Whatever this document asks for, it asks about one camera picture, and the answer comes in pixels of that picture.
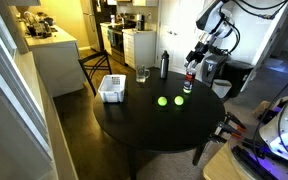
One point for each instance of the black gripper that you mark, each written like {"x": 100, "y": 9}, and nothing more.
{"x": 200, "y": 50}

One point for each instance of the green tennis ball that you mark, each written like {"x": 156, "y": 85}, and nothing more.
{"x": 162, "y": 101}
{"x": 179, "y": 100}

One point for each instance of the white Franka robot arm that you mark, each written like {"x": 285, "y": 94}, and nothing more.
{"x": 214, "y": 16}

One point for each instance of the clear tennis ball tube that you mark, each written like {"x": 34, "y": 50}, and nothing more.
{"x": 189, "y": 81}

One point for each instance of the black water bottle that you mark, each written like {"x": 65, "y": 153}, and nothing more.
{"x": 164, "y": 65}

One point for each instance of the white waste bin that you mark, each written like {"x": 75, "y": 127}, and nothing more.
{"x": 222, "y": 88}

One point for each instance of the black square box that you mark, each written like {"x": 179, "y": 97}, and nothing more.
{"x": 239, "y": 76}

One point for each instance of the clear glass mug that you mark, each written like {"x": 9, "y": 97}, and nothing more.
{"x": 141, "y": 74}

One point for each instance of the white base cabinet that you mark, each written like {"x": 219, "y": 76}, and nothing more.
{"x": 140, "y": 48}

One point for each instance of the black coffee maker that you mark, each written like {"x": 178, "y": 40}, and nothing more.
{"x": 140, "y": 22}

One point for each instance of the black kitchen stove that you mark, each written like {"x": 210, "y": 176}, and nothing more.
{"x": 118, "y": 40}

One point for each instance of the white plastic basket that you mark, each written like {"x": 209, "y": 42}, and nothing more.
{"x": 112, "y": 88}

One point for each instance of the dark dish towel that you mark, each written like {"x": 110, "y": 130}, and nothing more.
{"x": 111, "y": 36}

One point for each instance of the brown cardboard box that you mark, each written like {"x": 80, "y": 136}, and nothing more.
{"x": 263, "y": 108}

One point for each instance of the black table leg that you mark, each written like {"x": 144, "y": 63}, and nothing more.
{"x": 199, "y": 154}

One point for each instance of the black wooden chair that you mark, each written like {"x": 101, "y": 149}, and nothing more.
{"x": 94, "y": 66}

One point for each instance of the light wooden board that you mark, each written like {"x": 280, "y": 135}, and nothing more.
{"x": 220, "y": 165}

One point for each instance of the steel refrigerator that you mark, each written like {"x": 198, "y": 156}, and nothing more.
{"x": 90, "y": 26}

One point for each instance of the white kitchen island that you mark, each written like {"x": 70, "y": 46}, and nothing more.
{"x": 55, "y": 60}

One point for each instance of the black countertop appliance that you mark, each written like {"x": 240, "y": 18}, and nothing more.
{"x": 40, "y": 28}

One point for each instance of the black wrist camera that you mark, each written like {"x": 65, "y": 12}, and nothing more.
{"x": 219, "y": 50}

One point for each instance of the black metal rail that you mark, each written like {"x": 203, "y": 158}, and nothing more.
{"x": 249, "y": 163}

